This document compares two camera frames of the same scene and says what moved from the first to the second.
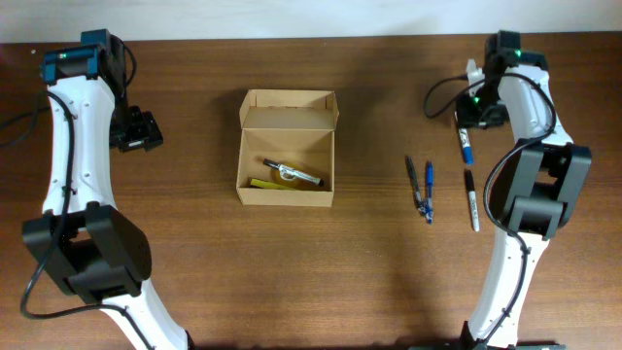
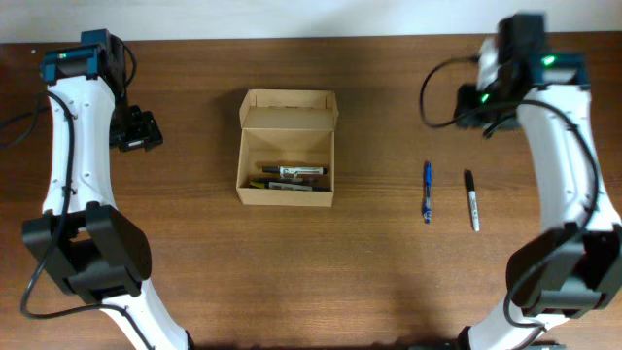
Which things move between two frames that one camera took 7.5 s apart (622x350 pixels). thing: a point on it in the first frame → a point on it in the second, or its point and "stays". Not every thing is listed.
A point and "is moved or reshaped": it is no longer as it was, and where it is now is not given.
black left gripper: x=141 y=138 stays
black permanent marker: x=472 y=199 stays
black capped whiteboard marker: x=289 y=173 is moved or reshaped
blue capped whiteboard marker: x=467 y=150 → x=293 y=186
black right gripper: x=481 y=117 stays
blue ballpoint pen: x=430 y=201 stays
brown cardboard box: x=287 y=148 stays
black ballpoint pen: x=414 y=178 → x=280 y=180
